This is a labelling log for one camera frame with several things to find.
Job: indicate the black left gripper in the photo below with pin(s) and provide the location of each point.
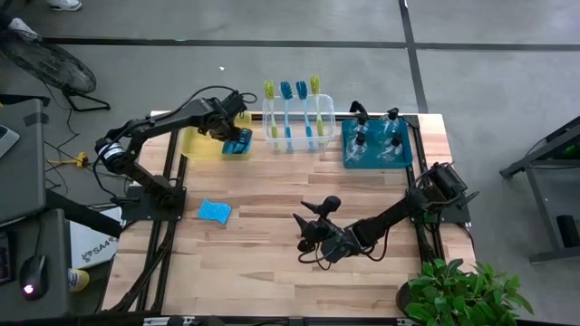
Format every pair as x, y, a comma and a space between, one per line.
224, 115

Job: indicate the person's shoe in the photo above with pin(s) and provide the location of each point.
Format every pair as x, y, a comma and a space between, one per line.
22, 28
65, 3

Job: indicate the black metal cart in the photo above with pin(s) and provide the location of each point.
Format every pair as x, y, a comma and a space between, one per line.
516, 168

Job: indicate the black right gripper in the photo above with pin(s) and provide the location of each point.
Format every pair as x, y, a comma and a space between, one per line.
335, 242

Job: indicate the dark keyboard desk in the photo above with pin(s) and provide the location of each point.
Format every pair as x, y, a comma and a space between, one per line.
56, 235

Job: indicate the green potted plant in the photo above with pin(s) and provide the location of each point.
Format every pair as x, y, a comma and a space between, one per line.
453, 294

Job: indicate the black computer mouse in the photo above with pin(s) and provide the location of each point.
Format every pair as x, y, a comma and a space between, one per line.
34, 276

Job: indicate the clear plastic bin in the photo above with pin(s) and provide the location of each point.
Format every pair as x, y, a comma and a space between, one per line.
326, 136

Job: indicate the black floor fan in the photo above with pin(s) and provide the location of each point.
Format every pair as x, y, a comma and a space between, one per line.
50, 63

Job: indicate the blue dish brush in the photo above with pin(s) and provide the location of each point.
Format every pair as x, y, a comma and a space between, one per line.
286, 90
302, 89

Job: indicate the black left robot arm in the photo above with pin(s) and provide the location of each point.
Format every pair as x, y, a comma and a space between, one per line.
149, 122

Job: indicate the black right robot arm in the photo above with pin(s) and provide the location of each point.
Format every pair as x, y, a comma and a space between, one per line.
408, 208

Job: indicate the black keyboard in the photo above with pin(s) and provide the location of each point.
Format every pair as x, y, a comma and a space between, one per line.
3, 260

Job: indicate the silver aluminium extrusion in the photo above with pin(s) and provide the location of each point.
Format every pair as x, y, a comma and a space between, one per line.
167, 321

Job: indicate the grey desk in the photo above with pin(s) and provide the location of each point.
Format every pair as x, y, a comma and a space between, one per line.
22, 172

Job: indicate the yellow cup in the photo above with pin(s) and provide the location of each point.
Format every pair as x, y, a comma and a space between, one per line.
78, 280

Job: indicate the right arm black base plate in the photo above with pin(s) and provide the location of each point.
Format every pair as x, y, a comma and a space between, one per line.
457, 215

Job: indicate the clear pump bottle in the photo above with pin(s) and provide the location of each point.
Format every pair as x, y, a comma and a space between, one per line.
358, 151
361, 120
389, 122
392, 151

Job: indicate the yellow power plug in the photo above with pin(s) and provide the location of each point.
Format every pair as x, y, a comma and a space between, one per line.
79, 159

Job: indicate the teal plastic bin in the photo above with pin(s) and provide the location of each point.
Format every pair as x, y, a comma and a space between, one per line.
376, 156

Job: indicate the white cardboard box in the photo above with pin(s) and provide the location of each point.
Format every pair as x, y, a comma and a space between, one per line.
97, 249

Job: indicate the light grey flat device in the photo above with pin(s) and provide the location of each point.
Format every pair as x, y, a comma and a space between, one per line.
6, 140

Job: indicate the yellow plastic bin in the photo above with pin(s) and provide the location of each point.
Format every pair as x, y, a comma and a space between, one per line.
199, 147

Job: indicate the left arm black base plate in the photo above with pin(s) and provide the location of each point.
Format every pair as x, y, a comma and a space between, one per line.
136, 213

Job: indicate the black camera mast frame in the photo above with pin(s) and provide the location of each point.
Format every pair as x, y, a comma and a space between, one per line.
86, 217

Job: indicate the black table frame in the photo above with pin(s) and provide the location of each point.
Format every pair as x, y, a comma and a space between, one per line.
418, 133

